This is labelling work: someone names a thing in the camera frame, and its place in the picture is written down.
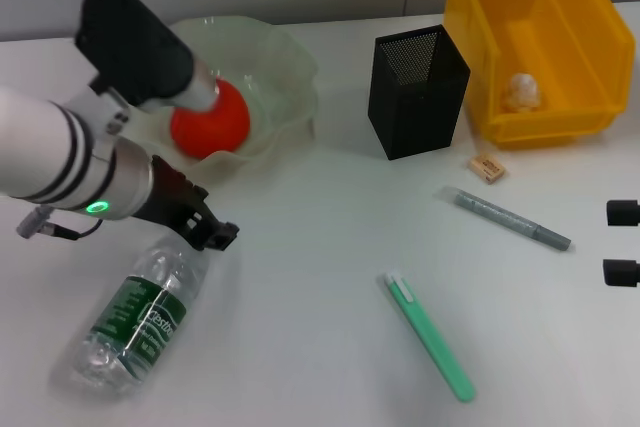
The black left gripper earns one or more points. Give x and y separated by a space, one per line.
170 202

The green glass fruit bowl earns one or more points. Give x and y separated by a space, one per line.
285 77

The clear green-label water bottle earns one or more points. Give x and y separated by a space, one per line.
140 317

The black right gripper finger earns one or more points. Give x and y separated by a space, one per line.
622 272
625 212

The green pen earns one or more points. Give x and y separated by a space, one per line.
430 337

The red toy pomegranate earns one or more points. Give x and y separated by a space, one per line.
215 127

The white paper ball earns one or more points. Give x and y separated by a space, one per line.
522 92

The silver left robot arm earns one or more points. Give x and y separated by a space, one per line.
50 157

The grey marker pen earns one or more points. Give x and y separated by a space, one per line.
505 217

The yellow plastic bin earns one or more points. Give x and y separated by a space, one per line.
575 47

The small beige eraser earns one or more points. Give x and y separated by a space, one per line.
487 168

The black mesh pen holder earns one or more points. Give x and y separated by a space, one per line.
415 117

